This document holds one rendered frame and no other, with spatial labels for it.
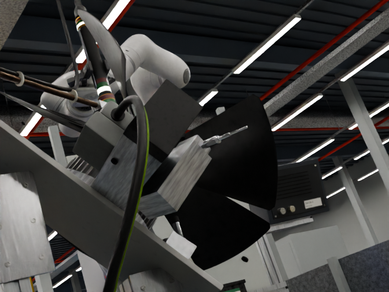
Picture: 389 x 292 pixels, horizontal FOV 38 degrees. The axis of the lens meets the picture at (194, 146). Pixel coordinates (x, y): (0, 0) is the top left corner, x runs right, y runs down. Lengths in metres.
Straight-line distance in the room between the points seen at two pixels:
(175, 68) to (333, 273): 1.50
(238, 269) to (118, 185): 2.55
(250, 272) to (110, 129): 2.67
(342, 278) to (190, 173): 2.09
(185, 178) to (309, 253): 10.38
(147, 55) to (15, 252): 1.01
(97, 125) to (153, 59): 1.02
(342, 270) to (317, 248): 8.52
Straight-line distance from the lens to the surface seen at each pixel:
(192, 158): 1.00
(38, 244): 1.09
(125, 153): 0.91
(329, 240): 11.88
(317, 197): 2.04
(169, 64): 1.96
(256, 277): 3.55
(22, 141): 1.07
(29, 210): 1.11
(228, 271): 3.47
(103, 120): 0.95
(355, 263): 3.00
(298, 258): 11.07
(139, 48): 1.88
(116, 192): 1.02
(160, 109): 0.88
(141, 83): 2.05
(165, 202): 0.96
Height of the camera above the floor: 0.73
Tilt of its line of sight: 19 degrees up
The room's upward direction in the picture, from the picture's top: 19 degrees counter-clockwise
